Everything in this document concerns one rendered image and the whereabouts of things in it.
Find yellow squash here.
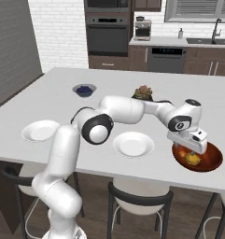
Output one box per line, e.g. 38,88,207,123
184,151,202,167

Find white stool with black frame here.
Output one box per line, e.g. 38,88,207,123
1,162,86,239
194,190,225,239
106,176,175,239

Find black wall oven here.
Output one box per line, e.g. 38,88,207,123
84,12,131,58

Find brown base cupboards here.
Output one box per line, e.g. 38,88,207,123
127,44,225,77

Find brown wall cupboard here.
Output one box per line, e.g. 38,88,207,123
131,0,163,13

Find black microwave oven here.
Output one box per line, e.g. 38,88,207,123
83,0,133,13

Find grey bowl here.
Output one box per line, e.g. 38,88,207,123
71,82,98,99

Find white plate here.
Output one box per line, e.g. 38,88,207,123
21,119,62,144
112,131,156,160

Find silver coffee machine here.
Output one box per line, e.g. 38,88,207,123
134,15,153,42

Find red-brown bowl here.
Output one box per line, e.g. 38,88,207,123
171,140,224,173

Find dark sink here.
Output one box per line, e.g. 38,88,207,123
185,36,225,46

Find window with grey blinds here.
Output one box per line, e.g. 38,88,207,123
163,0,225,23

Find blueberries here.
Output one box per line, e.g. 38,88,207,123
77,85,93,95

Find brown oven cabinet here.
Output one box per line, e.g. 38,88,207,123
83,0,134,71

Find potted succulent plant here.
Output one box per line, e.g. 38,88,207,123
131,84,155,103

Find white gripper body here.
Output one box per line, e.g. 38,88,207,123
166,130,208,155

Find black tap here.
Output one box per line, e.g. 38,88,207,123
210,17,223,45

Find black dishwasher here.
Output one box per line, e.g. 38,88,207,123
147,46,188,75

